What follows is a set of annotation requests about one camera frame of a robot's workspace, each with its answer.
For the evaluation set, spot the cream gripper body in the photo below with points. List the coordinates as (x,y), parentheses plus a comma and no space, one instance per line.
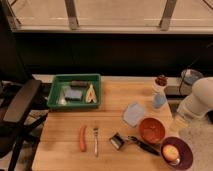
(178,123)

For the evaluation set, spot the black eraser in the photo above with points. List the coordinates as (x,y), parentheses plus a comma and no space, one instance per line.
(75,83)

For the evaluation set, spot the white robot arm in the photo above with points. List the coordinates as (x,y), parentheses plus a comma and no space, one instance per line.
(195,106)

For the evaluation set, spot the red bowl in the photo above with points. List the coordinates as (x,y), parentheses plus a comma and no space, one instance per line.
(151,130)

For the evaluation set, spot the purple bowl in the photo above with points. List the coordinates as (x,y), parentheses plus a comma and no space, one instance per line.
(185,154)

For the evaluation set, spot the yellow apple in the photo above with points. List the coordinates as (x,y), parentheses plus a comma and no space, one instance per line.
(170,152)

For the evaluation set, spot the light blue cloth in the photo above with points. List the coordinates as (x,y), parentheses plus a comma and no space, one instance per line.
(133,114)

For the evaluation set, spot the grey round dish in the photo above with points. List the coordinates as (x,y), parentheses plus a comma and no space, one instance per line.
(190,76)

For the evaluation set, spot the silver fork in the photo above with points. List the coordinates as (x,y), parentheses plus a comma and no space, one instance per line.
(95,131)

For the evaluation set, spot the orange carrot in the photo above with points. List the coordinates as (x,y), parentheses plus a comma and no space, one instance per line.
(82,143)

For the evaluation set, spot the blue sponge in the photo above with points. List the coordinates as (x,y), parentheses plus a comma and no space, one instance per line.
(74,94)

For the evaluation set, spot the green plastic tray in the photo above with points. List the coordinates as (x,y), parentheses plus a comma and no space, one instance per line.
(64,80)

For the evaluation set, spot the clear plastic bag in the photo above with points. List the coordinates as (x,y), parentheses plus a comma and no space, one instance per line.
(62,99)

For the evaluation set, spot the black office chair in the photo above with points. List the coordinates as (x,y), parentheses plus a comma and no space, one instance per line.
(13,131)

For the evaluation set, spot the black handled peeler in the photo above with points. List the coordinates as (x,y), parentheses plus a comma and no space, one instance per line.
(142,145)

